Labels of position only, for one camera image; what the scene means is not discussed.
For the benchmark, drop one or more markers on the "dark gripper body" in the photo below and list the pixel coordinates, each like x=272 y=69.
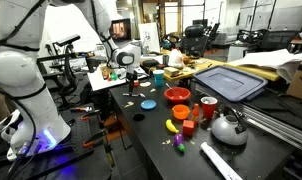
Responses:
x=131 y=76

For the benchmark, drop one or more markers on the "grey metal spoon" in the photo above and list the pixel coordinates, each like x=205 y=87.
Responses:
x=132 y=95

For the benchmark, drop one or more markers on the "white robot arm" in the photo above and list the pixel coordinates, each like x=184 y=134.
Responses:
x=17 y=66

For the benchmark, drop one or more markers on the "blue plate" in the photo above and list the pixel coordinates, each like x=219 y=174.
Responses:
x=148 y=105

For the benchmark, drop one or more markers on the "small red mug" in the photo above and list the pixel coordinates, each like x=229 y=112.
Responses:
x=136 y=83

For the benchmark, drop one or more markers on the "cream round disc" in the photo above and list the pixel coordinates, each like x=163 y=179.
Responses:
x=145 y=84

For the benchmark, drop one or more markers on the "large white paper scrap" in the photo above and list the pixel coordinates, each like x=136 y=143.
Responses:
x=129 y=104

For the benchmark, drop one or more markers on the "cream cheese wedge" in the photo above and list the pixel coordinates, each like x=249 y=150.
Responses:
x=152 y=90

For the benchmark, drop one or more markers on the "teal cup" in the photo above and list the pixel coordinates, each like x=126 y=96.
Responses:
x=158 y=79

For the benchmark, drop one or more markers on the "white sketch board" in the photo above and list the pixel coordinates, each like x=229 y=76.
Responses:
x=149 y=36

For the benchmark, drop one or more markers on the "red bowl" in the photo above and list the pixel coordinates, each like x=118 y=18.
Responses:
x=177 y=95

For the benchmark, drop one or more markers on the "white plastic bag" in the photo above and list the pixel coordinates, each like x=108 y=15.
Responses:
x=175 y=59

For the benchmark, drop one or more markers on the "orange cup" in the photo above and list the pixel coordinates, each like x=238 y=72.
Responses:
x=181 y=112

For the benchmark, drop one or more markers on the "yellow toy banana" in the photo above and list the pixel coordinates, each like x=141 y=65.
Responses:
x=171 y=126

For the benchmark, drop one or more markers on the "small cream paper scrap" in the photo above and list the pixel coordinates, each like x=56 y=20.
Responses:
x=166 y=142

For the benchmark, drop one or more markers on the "orange toy bottle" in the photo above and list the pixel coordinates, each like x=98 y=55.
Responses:
x=195 y=115

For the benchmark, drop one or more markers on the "orange cube block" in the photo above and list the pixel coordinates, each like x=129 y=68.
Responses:
x=188 y=128

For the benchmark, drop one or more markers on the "purple toy eggplant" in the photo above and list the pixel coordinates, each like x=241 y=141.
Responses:
x=178 y=140

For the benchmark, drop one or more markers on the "black office chair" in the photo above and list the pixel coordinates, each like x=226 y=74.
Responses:
x=193 y=38

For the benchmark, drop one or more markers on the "red plastic cup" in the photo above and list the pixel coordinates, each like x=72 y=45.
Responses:
x=209 y=108

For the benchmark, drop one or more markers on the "blue bin lid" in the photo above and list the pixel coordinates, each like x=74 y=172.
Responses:
x=229 y=81

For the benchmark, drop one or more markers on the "white tube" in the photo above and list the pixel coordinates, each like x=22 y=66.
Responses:
x=221 y=163

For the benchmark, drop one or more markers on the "yellow wooden table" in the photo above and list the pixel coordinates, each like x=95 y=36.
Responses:
x=257 y=70

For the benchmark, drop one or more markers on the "white paper pile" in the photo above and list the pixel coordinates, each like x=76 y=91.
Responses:
x=274 y=60

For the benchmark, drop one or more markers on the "brown cardboard box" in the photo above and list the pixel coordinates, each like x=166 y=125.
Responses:
x=301 y=85

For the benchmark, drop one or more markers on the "black camera on stand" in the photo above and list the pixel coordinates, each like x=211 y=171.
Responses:
x=67 y=40

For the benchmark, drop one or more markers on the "aluminium rail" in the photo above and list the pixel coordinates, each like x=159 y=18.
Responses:
x=277 y=125

